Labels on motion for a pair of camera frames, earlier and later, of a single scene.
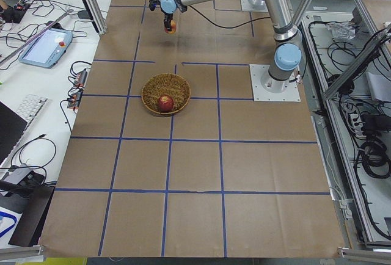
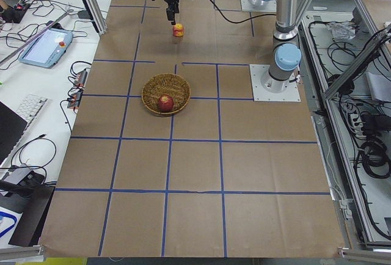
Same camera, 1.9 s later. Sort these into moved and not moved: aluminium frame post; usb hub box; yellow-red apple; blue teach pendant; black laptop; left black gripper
Moved: left black gripper; yellow-red apple
Not moved: usb hub box; blue teach pendant; black laptop; aluminium frame post
